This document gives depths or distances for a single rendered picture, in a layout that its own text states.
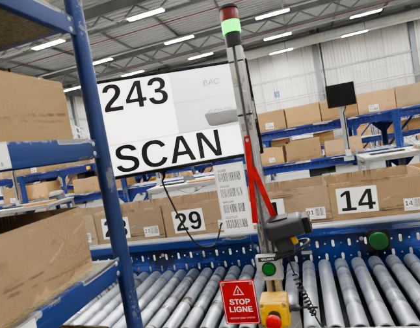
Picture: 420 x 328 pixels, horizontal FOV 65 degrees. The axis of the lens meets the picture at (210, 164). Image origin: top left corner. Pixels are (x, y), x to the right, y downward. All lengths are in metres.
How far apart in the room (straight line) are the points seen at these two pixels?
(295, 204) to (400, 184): 0.42
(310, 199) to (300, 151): 4.27
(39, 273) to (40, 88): 0.26
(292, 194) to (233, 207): 0.62
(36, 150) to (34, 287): 0.18
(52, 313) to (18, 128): 0.24
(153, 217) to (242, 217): 0.84
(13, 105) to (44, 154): 0.08
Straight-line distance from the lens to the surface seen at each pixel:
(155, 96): 1.03
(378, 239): 1.51
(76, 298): 0.51
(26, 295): 0.50
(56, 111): 0.56
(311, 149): 5.77
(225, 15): 0.96
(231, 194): 0.92
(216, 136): 1.01
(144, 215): 1.72
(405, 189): 1.57
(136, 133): 1.02
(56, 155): 0.49
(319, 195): 1.52
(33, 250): 0.50
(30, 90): 0.53
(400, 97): 6.23
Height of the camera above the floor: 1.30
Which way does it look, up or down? 3 degrees down
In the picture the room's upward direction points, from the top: 10 degrees counter-clockwise
